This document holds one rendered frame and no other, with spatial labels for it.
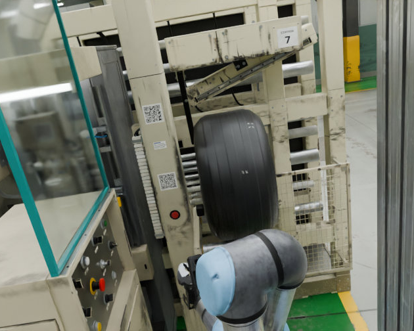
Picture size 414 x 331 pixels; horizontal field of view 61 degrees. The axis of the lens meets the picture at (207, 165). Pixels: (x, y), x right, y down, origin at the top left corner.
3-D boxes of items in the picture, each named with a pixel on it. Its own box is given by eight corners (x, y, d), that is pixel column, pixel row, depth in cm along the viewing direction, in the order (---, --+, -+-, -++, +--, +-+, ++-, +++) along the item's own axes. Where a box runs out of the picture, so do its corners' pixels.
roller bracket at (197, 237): (197, 268, 150) (193, 249, 147) (196, 222, 188) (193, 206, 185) (204, 267, 150) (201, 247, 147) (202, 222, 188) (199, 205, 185)
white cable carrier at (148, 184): (156, 239, 159) (131, 137, 143) (157, 233, 164) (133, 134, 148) (165, 237, 159) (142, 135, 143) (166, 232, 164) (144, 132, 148)
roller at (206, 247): (201, 257, 153) (200, 248, 151) (201, 251, 157) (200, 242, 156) (282, 244, 152) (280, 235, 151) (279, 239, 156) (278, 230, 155)
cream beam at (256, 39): (170, 72, 159) (163, 38, 154) (173, 68, 183) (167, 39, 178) (304, 49, 158) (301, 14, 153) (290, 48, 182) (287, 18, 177)
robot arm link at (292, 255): (298, 204, 77) (271, 315, 109) (255, 220, 74) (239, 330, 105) (334, 243, 69) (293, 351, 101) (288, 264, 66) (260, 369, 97)
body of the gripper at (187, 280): (181, 299, 112) (196, 323, 101) (179, 275, 110) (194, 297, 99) (204, 292, 115) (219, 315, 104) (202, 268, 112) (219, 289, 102)
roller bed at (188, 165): (172, 209, 197) (161, 159, 187) (173, 198, 210) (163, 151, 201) (207, 203, 196) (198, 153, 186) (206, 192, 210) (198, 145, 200)
